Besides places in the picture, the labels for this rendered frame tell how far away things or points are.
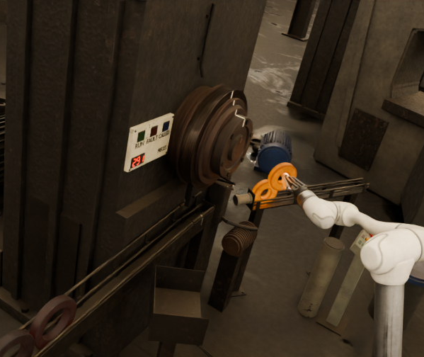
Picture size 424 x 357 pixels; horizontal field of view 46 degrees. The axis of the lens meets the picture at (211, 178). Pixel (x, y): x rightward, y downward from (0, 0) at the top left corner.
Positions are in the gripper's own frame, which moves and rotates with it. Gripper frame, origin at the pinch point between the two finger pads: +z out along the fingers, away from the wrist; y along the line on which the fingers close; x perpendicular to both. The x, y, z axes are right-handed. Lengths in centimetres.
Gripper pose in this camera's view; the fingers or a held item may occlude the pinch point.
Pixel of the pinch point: (283, 173)
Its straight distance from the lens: 258.6
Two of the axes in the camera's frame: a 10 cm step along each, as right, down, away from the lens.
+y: 8.9, -0.3, 4.5
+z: -3.9, -5.5, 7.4
